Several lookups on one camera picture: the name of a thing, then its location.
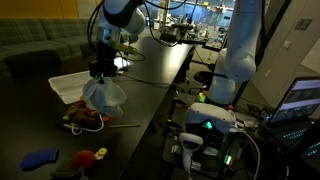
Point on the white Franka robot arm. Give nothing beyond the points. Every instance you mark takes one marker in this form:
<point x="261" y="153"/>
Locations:
<point x="240" y="50"/>

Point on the blue sponge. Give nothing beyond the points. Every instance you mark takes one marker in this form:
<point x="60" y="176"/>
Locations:
<point x="38" y="158"/>

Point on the thin wooden stick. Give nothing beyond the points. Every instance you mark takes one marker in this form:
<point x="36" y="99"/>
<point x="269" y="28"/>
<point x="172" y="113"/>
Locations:
<point x="125" y="126"/>

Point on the red plush ball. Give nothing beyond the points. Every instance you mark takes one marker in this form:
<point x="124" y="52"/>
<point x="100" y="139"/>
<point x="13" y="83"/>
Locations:
<point x="83" y="160"/>

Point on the black slanted pole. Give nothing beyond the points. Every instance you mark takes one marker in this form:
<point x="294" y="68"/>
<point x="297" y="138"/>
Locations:
<point x="266" y="36"/>

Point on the black office chair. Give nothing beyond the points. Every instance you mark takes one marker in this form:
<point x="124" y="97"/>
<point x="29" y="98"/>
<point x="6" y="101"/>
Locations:
<point x="203" y="78"/>

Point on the green plaid sofa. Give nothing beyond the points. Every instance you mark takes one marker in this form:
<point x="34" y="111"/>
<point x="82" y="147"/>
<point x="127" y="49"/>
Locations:
<point x="40" y="35"/>

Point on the open laptop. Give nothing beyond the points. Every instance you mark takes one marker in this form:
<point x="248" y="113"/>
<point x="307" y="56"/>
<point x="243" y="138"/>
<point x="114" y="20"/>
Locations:
<point x="296" y="100"/>

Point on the white VR headset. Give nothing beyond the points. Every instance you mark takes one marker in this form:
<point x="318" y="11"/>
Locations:
<point x="210" y="115"/>

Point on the white plastic bin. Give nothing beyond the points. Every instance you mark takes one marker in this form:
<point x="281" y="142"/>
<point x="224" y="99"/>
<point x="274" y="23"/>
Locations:
<point x="68" y="87"/>

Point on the white terry towel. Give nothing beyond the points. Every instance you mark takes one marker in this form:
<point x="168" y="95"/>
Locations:
<point x="105" y="96"/>

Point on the dark upholstered chair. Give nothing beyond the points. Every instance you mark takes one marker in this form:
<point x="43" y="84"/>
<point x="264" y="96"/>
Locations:
<point x="89" y="47"/>
<point x="33" y="61"/>

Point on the white wall switch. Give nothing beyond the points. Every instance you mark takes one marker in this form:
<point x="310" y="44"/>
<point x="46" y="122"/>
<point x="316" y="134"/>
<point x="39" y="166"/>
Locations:
<point x="287" y="44"/>

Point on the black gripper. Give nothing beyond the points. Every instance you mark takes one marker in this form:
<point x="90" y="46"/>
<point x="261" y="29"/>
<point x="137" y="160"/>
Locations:
<point x="106" y="53"/>

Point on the tablet with lit screen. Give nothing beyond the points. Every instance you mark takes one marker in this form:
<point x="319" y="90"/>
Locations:
<point x="122" y="63"/>

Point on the brown plush toy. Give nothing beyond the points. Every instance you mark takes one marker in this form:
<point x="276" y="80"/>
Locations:
<point x="81" y="116"/>

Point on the grey wall sign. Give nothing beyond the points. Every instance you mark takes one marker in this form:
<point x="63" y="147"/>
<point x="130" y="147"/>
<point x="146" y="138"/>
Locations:
<point x="304" y="23"/>

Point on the white VR controller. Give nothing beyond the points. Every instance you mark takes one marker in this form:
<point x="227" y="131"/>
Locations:
<point x="190" y="143"/>

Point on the dark green felt piece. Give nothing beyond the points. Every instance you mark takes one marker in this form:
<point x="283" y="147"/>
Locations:
<point x="65" y="172"/>

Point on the orange plastic disc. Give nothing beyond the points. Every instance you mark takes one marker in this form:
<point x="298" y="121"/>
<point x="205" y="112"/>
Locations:
<point x="106" y="118"/>

